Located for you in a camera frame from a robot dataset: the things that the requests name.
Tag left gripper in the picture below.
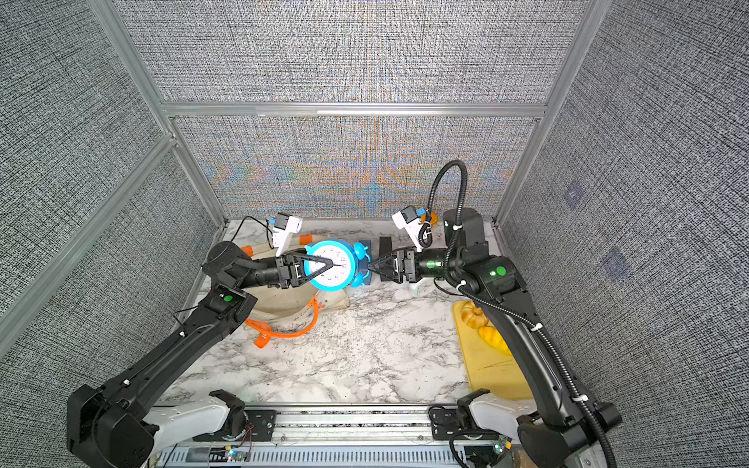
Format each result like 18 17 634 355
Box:
236 250 335 294

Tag bright blue plastic clock stand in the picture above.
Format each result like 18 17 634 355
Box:
304 239 372 293

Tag cream canvas bag orange handles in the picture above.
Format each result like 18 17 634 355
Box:
238 232 351 349

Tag large blue rectangular alarm clock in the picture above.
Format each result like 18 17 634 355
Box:
351 240 372 288

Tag black rectangular clock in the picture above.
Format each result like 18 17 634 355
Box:
378 236 393 259

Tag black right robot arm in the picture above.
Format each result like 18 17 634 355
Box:
369 160 621 467

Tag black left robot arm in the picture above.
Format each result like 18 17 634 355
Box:
66 241 337 467

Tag orange lid drink cup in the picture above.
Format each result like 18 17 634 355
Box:
421 212 439 225

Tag toy bundt cake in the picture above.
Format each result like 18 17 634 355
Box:
460 301 489 330

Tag toy yellow bread loaf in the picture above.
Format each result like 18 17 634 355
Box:
478 326 512 356

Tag yellow cutting board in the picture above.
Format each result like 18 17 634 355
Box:
453 300 532 401

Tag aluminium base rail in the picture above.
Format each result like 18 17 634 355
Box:
104 402 604 468

